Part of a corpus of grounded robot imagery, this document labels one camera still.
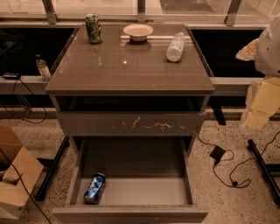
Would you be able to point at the black device on ledge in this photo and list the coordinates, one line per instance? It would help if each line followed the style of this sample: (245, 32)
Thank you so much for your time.
(12, 76)

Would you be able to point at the closed top drawer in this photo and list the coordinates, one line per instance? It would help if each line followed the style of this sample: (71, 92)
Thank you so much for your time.
(121, 124)

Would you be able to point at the black floor rail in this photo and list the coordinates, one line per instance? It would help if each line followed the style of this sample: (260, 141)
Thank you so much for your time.
(268, 171)
(50, 165)

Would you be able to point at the grey drawer cabinet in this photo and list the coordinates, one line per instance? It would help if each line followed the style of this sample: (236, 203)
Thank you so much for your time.
(119, 75)

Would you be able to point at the open middle drawer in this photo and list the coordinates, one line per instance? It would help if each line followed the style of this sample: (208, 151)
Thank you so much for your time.
(147, 182)

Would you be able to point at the black floor rail right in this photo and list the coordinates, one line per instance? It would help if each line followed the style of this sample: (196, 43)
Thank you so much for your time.
(268, 171)

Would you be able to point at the blue pepsi can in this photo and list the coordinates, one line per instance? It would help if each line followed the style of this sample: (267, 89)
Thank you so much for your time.
(95, 189)

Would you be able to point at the green soda can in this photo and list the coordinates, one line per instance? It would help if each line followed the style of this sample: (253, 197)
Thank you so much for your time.
(93, 27)

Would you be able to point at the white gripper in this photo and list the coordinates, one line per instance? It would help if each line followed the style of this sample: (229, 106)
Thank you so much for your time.
(269, 55)

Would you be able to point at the black floor rail left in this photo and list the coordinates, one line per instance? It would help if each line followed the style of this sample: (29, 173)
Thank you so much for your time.
(50, 165)

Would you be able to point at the white bowl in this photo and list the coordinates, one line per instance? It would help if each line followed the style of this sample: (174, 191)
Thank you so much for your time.
(138, 32)

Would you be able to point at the cardboard box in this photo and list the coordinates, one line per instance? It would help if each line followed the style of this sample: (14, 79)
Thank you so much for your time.
(20, 171)

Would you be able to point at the clear plastic water bottle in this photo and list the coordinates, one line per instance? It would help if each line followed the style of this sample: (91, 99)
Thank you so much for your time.
(176, 47)

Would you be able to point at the black power adapter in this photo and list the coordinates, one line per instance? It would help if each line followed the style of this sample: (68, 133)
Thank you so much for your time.
(217, 154)

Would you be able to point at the small bottle on ledge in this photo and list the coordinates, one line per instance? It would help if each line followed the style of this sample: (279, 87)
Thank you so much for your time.
(43, 68)

